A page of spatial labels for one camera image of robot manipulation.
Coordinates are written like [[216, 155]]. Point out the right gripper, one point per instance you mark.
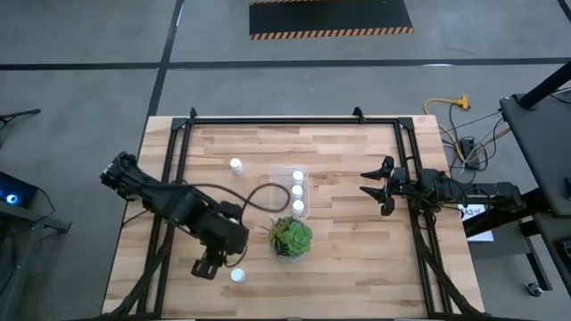
[[406, 185]]

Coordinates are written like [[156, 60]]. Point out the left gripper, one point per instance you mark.
[[229, 241]]

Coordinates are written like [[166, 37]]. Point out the white pill bottle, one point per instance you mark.
[[237, 275], [298, 176], [236, 165], [297, 191], [298, 207]]

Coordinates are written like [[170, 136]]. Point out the clear plastic basket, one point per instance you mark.
[[281, 178]]

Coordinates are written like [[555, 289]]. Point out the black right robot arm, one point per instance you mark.
[[486, 191]]

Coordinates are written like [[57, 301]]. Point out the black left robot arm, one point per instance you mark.
[[151, 191]]

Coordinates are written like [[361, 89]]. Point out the green artificial succulent plant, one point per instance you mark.
[[292, 236]]

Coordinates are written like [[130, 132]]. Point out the black power adapter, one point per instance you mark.
[[467, 147]]

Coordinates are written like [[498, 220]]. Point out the white paper sheet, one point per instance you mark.
[[479, 235]]

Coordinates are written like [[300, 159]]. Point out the black side table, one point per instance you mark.
[[544, 147]]

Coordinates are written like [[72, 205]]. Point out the black yellow-striped floor mat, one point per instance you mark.
[[330, 18]]

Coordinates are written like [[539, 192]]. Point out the caster wheel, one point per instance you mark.
[[533, 290]]

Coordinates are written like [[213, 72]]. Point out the black diagonal pole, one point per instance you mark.
[[544, 84]]

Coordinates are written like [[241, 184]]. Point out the black box with blue light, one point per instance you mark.
[[18, 191]]

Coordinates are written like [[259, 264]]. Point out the black tripod leg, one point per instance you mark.
[[22, 113]]

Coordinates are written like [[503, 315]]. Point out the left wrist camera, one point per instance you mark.
[[229, 209]]

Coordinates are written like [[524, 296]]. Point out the black aluminium table frame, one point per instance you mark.
[[290, 120]]

